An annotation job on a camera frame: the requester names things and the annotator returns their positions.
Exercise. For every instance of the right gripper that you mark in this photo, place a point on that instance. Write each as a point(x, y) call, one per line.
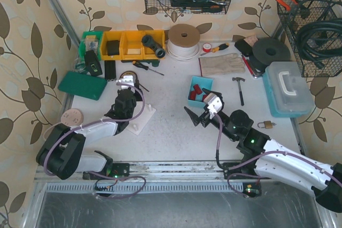
point(203, 117)

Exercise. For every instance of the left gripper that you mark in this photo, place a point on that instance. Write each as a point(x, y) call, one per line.
point(132, 86)

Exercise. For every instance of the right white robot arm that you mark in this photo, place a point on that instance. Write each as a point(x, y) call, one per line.
point(264, 157)

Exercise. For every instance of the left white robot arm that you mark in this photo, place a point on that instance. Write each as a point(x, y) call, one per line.
point(62, 153)

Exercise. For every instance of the teal spring tray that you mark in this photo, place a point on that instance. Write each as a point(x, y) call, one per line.
point(203, 82)

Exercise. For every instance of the small yellow black screwdriver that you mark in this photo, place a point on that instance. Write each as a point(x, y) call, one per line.
point(141, 86)

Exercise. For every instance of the brown tape roll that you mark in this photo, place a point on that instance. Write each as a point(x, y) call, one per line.
point(130, 72)

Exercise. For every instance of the black rectangular block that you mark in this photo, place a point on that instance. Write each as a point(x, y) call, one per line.
point(110, 70)

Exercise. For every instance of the green foam pad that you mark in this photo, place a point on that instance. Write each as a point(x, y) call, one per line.
point(82, 85)

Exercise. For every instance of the black green battery device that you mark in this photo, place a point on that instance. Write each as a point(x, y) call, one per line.
point(92, 63)

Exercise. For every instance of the beige work glove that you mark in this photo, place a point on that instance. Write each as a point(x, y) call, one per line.
point(220, 65)

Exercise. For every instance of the yellow parts bin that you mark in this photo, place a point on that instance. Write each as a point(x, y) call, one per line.
point(127, 45)

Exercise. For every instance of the round sanding disc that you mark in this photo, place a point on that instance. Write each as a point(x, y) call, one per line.
point(72, 117)

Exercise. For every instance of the red white tape roll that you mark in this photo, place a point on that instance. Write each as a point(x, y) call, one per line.
point(207, 47)

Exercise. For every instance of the yellow black nut driver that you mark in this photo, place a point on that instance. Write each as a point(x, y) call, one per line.
point(216, 49)

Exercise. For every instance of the black pipe fitting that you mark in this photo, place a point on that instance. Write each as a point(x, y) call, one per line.
point(149, 42)

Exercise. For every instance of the brass padlock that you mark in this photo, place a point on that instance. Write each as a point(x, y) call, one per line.
point(266, 125)

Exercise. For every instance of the green parts bin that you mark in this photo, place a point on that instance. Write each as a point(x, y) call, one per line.
point(90, 41)

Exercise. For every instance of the black rectangular case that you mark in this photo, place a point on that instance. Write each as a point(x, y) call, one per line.
point(243, 47)

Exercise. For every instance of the teal plastic toolbox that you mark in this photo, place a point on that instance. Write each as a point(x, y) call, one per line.
point(287, 92)

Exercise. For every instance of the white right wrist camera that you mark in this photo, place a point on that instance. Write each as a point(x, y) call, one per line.
point(213, 103)

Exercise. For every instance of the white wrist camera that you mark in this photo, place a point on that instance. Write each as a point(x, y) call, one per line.
point(126, 82)
point(213, 103)

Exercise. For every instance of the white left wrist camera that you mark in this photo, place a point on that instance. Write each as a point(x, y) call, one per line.
point(126, 82)

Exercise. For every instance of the white peg base plate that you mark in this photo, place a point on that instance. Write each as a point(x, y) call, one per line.
point(137, 125)

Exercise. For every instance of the claw hammer steel handle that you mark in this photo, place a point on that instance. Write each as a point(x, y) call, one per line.
point(239, 80)

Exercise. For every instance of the red handled pry tool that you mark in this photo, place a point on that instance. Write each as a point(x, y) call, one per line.
point(254, 72)

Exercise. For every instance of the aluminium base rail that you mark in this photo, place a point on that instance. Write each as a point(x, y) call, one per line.
point(151, 177)

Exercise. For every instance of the wire basket with cables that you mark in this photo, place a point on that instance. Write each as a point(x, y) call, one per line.
point(314, 33)

